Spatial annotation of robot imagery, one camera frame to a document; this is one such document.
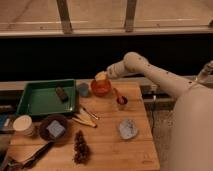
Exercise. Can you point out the green plastic tray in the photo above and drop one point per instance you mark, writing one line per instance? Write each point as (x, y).
(39, 99)

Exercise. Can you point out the dark brown block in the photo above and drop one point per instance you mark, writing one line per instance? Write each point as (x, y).
(61, 94)

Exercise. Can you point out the wooden spatula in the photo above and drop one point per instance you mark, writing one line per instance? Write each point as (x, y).
(84, 119)

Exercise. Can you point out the blue grey sponge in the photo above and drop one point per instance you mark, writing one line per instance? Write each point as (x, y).
(55, 129)

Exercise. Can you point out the white round container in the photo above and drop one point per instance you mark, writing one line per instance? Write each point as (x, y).
(24, 125)

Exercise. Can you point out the small blue cup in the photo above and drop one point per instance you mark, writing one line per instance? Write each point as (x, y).
(83, 89)

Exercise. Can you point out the red bowl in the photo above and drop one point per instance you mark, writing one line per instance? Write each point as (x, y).
(100, 88)

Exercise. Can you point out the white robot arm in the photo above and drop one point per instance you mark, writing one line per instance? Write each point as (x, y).
(191, 146)

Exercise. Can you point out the black handled brush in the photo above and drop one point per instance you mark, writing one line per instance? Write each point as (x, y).
(36, 156)

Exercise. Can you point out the pine cone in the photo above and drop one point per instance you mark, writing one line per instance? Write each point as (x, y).
(82, 150)

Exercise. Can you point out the metal knife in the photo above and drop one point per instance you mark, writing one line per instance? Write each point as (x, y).
(88, 112)

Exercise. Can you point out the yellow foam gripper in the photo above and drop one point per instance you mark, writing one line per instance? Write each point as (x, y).
(101, 76)

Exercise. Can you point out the brown bowl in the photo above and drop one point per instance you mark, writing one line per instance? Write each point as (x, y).
(44, 133)

